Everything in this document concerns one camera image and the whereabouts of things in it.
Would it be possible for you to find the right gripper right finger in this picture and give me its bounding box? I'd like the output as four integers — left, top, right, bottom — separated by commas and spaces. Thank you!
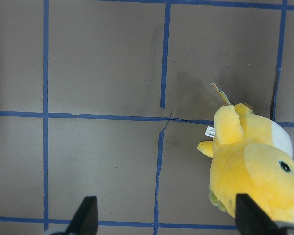
235, 194, 280, 235

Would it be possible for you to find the yellow plush dinosaur toy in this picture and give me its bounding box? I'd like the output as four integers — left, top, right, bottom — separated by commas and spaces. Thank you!
197, 90, 294, 223

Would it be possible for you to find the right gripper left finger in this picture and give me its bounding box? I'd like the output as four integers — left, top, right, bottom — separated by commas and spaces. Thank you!
66, 196, 98, 235

